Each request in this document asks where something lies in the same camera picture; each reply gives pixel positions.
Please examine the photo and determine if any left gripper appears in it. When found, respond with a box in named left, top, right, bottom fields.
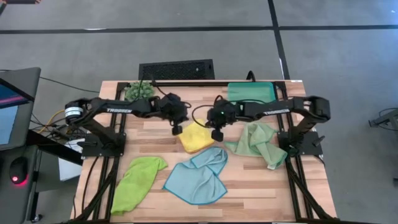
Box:
left=154, top=92, right=190, bottom=136

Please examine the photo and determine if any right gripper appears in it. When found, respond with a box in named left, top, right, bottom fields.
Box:
left=206, top=99, right=240, bottom=142

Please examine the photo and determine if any yellow microfiber towel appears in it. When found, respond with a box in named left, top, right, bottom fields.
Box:
left=178, top=119, right=215, bottom=154

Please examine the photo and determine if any pale green towel teal edge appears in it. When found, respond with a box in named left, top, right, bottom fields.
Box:
left=223, top=121, right=289, bottom=170

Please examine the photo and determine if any blue towel with teal edge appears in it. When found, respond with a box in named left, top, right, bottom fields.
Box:
left=162, top=146, right=229, bottom=206

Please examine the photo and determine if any teal translucent plastic tray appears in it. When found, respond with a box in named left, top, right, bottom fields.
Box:
left=226, top=82, right=277, bottom=105

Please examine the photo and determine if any artificial green plant in pot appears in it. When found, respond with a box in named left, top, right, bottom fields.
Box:
left=124, top=80, right=155, bottom=102

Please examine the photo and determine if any lime green fluffy towel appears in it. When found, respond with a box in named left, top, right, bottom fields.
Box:
left=110, top=156, right=169, bottom=217

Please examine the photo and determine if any white box under table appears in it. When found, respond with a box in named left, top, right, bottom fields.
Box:
left=58, top=138, right=85, bottom=182

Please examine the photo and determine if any black computer mouse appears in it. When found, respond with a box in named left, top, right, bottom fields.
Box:
left=9, top=156, right=30, bottom=186

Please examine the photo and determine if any grey computer monitor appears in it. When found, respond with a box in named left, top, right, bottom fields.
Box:
left=0, top=67, right=42, bottom=152

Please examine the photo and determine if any grey metal stand leg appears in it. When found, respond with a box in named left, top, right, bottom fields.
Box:
left=368, top=107, right=398, bottom=132

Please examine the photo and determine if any dark grey side desk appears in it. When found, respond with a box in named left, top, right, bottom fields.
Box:
left=0, top=144, right=43, bottom=224

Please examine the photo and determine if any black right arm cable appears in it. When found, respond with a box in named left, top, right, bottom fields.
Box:
left=191, top=95, right=224, bottom=129

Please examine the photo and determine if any black aluminium table frame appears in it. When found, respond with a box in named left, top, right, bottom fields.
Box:
left=73, top=80, right=338, bottom=224

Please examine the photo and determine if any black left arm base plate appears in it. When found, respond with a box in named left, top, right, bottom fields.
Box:
left=81, top=133, right=127, bottom=157

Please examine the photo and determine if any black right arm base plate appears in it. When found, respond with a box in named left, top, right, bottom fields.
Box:
left=277, top=130, right=325, bottom=157

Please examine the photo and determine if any thin black floor cable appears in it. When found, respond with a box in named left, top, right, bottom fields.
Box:
left=39, top=75, right=101, bottom=94

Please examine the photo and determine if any black cable bundle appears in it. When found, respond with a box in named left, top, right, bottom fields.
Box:
left=30, top=117, right=85, bottom=147

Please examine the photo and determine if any yellow cable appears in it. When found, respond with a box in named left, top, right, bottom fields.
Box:
left=37, top=108, right=68, bottom=134

